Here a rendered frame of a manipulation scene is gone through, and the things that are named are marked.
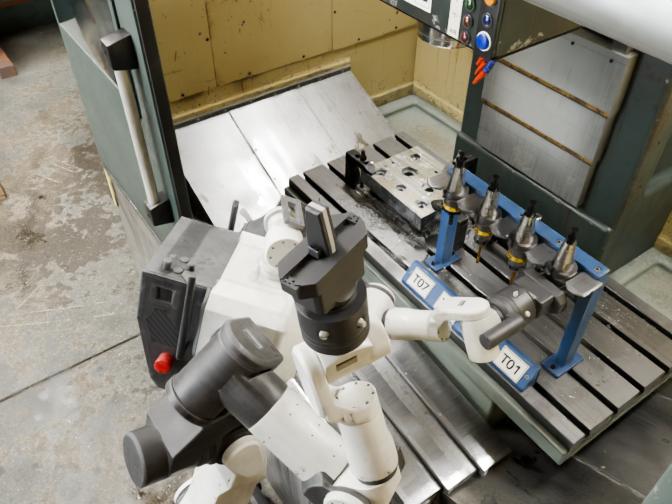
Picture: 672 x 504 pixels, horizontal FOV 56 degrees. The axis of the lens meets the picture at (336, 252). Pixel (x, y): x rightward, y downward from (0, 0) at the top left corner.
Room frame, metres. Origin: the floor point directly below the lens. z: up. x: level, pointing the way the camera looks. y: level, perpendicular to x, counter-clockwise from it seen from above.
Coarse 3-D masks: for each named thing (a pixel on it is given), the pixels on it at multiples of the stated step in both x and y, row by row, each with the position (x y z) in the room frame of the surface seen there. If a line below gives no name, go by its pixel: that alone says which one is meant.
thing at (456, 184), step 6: (456, 168) 1.22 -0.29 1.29; (462, 168) 1.22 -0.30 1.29; (456, 174) 1.22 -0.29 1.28; (462, 174) 1.22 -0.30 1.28; (450, 180) 1.23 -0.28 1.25; (456, 180) 1.21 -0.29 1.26; (462, 180) 1.21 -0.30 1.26; (450, 186) 1.22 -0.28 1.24; (456, 186) 1.21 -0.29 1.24; (462, 186) 1.21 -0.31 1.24; (456, 192) 1.21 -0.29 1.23; (462, 192) 1.21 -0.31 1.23
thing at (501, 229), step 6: (498, 222) 1.11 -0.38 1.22; (504, 222) 1.11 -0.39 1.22; (510, 222) 1.11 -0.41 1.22; (516, 222) 1.11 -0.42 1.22; (492, 228) 1.09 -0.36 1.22; (498, 228) 1.09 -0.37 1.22; (504, 228) 1.09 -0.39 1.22; (510, 228) 1.09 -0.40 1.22; (516, 228) 1.09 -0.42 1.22; (498, 234) 1.07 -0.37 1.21; (504, 234) 1.07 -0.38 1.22
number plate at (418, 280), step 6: (414, 270) 1.22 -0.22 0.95; (420, 270) 1.21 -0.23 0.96; (414, 276) 1.21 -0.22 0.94; (420, 276) 1.20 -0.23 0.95; (426, 276) 1.19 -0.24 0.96; (408, 282) 1.20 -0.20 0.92; (414, 282) 1.19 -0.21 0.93; (420, 282) 1.18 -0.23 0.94; (426, 282) 1.18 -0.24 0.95; (432, 282) 1.17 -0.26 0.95; (414, 288) 1.18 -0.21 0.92; (420, 288) 1.17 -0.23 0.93; (426, 288) 1.16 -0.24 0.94; (432, 288) 1.16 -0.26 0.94; (420, 294) 1.16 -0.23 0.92; (426, 294) 1.15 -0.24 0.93
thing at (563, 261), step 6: (564, 240) 0.96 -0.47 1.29; (564, 246) 0.95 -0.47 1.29; (570, 246) 0.95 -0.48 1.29; (576, 246) 0.95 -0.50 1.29; (558, 252) 0.96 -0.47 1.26; (564, 252) 0.95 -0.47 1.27; (570, 252) 0.94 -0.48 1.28; (558, 258) 0.95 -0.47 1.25; (564, 258) 0.94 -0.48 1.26; (570, 258) 0.94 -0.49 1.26; (552, 264) 0.96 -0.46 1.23; (558, 264) 0.95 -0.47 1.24; (564, 264) 0.94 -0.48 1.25; (570, 264) 0.94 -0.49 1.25; (558, 270) 0.94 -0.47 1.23; (564, 270) 0.94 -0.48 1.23; (570, 270) 0.94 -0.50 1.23
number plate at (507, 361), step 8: (504, 352) 0.94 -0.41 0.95; (512, 352) 0.93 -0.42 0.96; (496, 360) 0.93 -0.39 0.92; (504, 360) 0.93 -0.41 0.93; (512, 360) 0.92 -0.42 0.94; (520, 360) 0.91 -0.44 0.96; (504, 368) 0.91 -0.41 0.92; (512, 368) 0.90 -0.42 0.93; (520, 368) 0.90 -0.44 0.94; (512, 376) 0.89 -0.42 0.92; (520, 376) 0.88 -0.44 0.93
